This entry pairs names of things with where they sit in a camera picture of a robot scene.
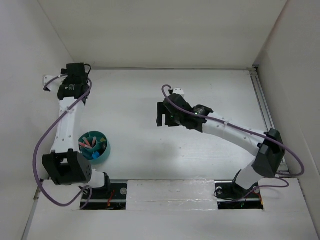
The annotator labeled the aluminium rail right edge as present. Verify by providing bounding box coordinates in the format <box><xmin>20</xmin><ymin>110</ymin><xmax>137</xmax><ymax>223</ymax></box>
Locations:
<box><xmin>248</xmin><ymin>65</ymin><xmax>291</xmax><ymax>178</ymax></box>

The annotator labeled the black blue yellow marker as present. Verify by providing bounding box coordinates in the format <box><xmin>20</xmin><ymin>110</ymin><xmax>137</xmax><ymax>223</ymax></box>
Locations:
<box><xmin>91</xmin><ymin>151</ymin><xmax>100</xmax><ymax>160</ymax></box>

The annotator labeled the teal plastic cup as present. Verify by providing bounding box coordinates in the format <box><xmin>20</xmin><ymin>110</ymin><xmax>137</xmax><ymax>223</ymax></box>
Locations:
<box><xmin>78</xmin><ymin>131</ymin><xmax>111</xmax><ymax>165</ymax></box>

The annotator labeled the pink clear pen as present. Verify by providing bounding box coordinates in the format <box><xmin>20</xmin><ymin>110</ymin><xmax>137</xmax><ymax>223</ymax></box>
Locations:
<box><xmin>78</xmin><ymin>142</ymin><xmax>92</xmax><ymax>149</ymax></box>

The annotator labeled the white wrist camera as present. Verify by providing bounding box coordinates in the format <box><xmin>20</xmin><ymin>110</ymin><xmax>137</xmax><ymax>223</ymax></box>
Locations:
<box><xmin>43</xmin><ymin>75</ymin><xmax>63</xmax><ymax>93</ymax></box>
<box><xmin>168</xmin><ymin>87</ymin><xmax>185</xmax><ymax>98</ymax></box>

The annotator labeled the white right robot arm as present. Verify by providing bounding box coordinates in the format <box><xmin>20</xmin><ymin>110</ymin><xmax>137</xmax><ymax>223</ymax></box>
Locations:
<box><xmin>156</xmin><ymin>93</ymin><xmax>286</xmax><ymax>200</ymax></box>

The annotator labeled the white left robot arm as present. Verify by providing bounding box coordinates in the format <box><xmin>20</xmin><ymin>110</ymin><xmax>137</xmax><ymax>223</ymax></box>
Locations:
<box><xmin>42</xmin><ymin>62</ymin><xmax>112</xmax><ymax>199</ymax></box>

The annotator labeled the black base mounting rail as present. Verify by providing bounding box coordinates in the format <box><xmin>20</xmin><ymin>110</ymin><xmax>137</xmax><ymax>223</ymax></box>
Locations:
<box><xmin>80</xmin><ymin>179</ymin><xmax>264</xmax><ymax>212</ymax></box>

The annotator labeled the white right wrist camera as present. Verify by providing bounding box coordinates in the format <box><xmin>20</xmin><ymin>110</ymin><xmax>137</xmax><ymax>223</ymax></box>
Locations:
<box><xmin>168</xmin><ymin>87</ymin><xmax>185</xmax><ymax>98</ymax></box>

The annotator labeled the orange highlighter pen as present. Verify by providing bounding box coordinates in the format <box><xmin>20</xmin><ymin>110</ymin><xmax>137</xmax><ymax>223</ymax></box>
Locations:
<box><xmin>82</xmin><ymin>136</ymin><xmax>98</xmax><ymax>149</ymax></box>

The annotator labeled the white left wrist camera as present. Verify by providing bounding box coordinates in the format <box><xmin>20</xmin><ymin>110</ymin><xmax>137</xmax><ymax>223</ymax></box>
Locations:
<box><xmin>43</xmin><ymin>75</ymin><xmax>63</xmax><ymax>93</ymax></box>

